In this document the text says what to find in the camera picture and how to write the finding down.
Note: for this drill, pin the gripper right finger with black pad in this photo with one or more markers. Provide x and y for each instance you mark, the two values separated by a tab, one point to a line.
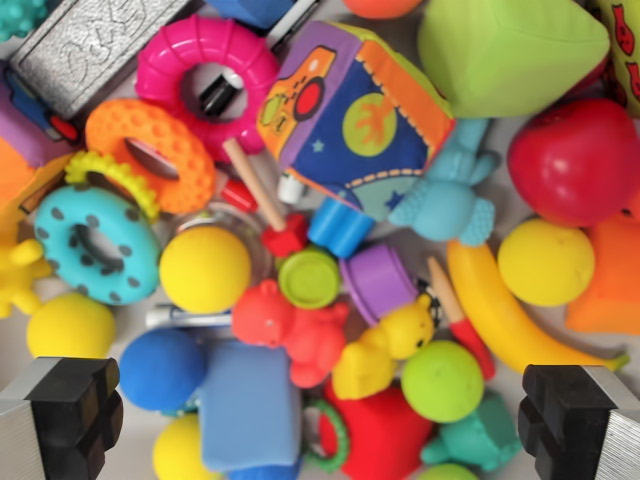
565	425

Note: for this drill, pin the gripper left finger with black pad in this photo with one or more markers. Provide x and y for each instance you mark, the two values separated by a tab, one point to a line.
70	420

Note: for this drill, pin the multicolour fabric cube with taxi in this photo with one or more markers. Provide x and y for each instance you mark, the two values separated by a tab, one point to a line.
350	125

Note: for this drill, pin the teal rubber hippo toy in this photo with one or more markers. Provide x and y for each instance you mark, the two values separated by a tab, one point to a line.
475	440

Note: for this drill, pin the yellow foam ball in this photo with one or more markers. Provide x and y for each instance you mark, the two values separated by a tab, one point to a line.
182	450
70	327
205	270
545	262

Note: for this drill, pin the blue foam ball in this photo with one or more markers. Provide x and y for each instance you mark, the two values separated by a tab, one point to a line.
160	370

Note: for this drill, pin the green foam ball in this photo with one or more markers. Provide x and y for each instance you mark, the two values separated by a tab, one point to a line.
442	382
447	472

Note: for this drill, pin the yellow plastic banana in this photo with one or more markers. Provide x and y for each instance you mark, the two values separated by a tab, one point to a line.
495	315

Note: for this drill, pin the orange fabric block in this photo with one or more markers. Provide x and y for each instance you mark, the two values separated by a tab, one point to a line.
612	280

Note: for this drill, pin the blue and white marker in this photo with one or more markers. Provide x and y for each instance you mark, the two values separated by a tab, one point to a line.
185	316

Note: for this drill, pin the yellow rubber figure toy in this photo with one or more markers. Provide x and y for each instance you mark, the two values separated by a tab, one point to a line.
20	270

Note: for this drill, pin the light blue foam block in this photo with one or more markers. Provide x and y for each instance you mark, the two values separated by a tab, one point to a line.
247	405

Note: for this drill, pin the red fabric block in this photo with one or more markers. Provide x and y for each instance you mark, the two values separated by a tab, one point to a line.
385	435

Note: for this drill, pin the yellow rubber bear toy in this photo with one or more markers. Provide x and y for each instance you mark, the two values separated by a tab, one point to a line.
380	355

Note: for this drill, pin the red rubber bear toy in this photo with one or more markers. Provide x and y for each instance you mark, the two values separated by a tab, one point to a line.
285	330

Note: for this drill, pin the purple plastic cup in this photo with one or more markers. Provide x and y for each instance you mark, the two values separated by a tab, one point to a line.
375	280

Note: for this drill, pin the light blue rubber elephant toy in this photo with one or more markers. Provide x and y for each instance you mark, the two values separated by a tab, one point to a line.
445	200

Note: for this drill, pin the red plastic apple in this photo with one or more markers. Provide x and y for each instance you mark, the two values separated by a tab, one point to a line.
575	160

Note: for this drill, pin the green plastic cup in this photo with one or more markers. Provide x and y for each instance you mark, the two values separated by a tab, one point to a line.
309	277

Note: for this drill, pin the purple orange fabric cube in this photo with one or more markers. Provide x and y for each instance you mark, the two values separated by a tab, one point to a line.
22	145

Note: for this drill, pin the red and white wooden peg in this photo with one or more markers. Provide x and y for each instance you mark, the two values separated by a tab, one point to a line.
240	195

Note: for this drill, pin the red wooden hex nut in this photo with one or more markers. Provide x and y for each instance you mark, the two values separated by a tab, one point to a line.
285	235

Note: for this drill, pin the blue plastic spool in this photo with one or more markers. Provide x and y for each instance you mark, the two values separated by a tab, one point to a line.
340	227

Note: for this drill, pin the beige wooden threaded bolt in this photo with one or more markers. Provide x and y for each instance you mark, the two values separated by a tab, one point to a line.
252	180

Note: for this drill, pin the green-capped white marker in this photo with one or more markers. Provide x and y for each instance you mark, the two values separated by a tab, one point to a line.
289	189

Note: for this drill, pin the black-capped white marker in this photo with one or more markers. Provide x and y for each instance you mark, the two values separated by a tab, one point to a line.
220	92

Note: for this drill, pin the silver embossed box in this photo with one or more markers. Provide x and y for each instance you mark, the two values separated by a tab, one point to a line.
90	55

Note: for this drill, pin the lime green fabric cushion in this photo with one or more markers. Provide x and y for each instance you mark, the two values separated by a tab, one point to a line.
510	55

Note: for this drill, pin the yellow fabric with red fish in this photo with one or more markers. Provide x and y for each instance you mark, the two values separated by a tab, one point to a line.
622	45

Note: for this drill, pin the teal spiky ball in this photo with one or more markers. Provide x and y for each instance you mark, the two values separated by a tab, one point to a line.
17	17

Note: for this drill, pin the blue faceted foam block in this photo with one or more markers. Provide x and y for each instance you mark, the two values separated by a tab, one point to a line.
250	9

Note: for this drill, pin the orange foam ball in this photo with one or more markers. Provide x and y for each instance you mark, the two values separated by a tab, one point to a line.
382	6

